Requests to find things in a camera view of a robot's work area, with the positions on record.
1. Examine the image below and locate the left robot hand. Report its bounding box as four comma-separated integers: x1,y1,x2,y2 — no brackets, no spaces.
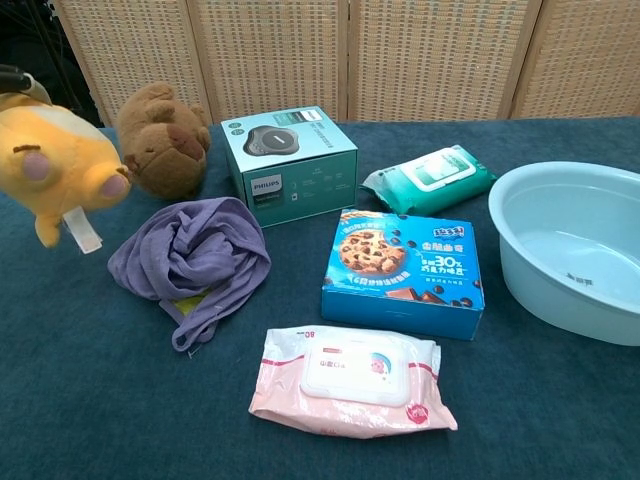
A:
0,63,53,107

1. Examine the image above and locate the yellow plush toy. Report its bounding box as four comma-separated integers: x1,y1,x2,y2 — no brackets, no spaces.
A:
0,92,132,255

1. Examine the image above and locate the brown capybara plush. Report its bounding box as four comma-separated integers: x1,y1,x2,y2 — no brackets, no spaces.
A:
115,81,212,201

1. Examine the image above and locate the light blue plastic basin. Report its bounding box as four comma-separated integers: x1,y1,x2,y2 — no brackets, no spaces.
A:
487,160,640,348

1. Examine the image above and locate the black tripod stand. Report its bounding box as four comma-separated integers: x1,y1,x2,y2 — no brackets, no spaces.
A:
24,0,106,129

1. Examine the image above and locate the purple crumpled cloth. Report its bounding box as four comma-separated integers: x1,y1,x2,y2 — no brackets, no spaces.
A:
107,196,272,353

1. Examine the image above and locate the wooden rattan folding screen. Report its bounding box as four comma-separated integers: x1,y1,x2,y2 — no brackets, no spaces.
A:
52,0,640,127

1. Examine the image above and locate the yellow-green flat item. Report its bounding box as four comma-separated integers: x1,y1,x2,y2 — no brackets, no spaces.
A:
163,292,212,318

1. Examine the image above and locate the teal Philips product box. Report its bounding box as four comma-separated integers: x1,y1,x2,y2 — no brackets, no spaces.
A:
220,105,359,230

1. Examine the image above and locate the dark teal tablecloth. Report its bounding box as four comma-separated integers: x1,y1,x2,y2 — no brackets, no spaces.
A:
0,117,640,480

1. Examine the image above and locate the green wet wipes pack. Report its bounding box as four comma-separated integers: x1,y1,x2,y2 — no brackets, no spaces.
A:
359,144,498,218

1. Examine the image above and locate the blue chocolate cookie box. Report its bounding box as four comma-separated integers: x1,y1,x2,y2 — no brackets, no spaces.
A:
320,208,486,342

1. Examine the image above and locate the pink wet wipes pack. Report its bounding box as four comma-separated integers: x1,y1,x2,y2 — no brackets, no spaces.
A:
248,324,459,441

